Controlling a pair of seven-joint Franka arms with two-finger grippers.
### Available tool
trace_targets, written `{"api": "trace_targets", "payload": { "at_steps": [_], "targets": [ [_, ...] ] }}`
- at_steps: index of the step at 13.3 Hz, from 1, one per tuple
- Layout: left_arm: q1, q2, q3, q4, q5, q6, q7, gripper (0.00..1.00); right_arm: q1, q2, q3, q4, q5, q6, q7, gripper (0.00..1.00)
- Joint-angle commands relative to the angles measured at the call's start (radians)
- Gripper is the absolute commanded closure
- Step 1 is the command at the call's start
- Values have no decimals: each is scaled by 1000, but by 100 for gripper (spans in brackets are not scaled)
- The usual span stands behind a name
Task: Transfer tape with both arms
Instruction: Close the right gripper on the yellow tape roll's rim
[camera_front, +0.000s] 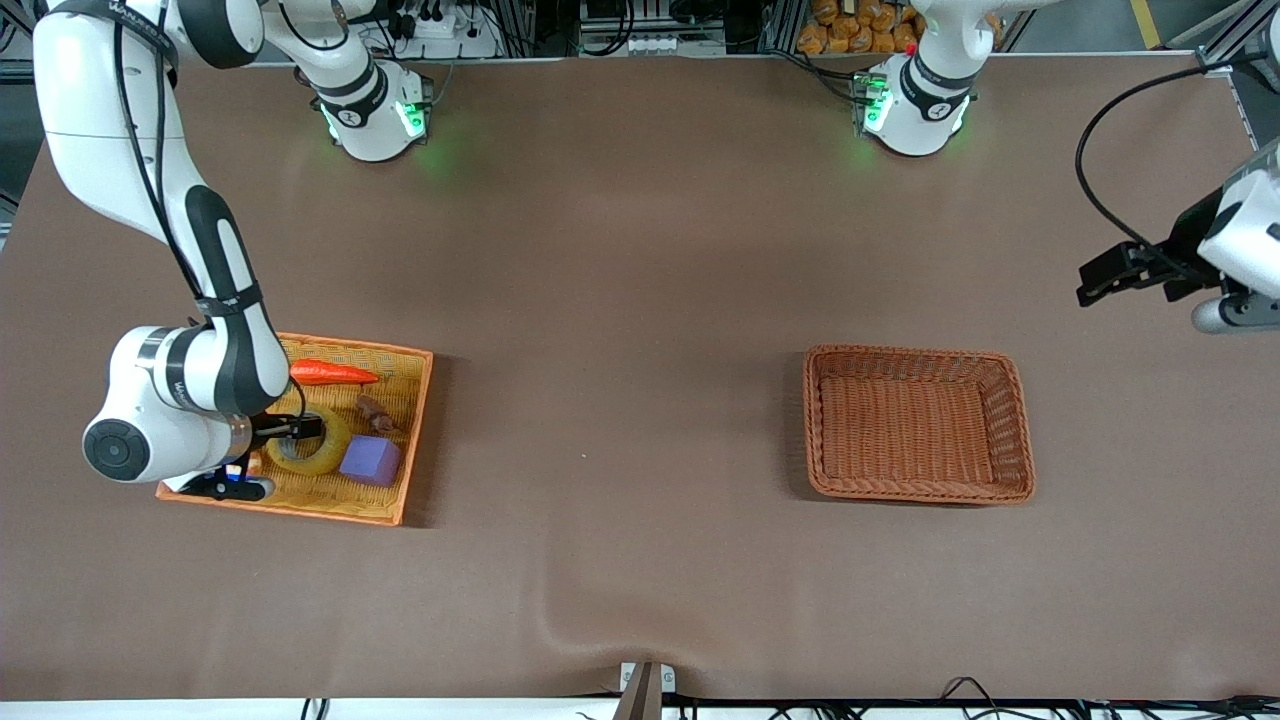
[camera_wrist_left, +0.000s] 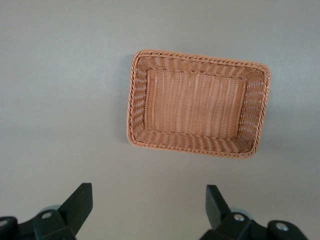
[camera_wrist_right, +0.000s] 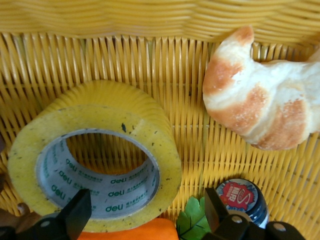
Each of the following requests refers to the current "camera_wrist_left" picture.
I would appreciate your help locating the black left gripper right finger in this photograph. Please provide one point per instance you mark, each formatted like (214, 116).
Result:
(220, 215)

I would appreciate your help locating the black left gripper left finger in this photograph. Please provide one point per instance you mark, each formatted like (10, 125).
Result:
(75, 210)

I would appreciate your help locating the brown table cover sheet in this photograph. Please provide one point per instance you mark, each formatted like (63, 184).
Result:
(62, 100)

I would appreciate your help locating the brown wicker basket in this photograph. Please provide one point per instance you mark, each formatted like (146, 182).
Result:
(195, 105)

